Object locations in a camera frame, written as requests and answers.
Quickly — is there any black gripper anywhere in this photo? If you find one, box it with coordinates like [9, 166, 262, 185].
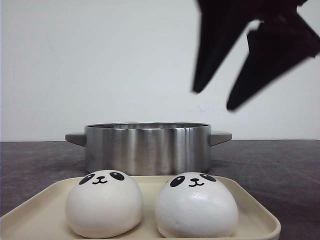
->
[192, 0, 320, 111]

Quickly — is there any panda bun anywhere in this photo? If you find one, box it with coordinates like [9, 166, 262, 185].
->
[65, 169, 143, 239]
[154, 172, 239, 238]

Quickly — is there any stainless steel pot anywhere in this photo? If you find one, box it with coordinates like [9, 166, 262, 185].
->
[65, 122, 232, 176]

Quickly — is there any beige plastic tray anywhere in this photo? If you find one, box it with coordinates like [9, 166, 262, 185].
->
[0, 175, 281, 240]

